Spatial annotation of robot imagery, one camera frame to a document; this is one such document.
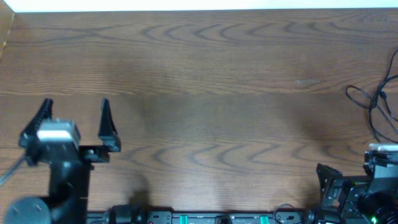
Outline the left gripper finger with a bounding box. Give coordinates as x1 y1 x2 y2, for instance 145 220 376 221
19 98 53 148
98 98 121 152

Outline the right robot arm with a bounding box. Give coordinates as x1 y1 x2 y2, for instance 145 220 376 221
302 146 397 224

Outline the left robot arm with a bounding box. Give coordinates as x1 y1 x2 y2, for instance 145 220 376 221
1 98 121 223

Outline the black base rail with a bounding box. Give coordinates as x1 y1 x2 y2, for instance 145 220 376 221
86 204 313 224

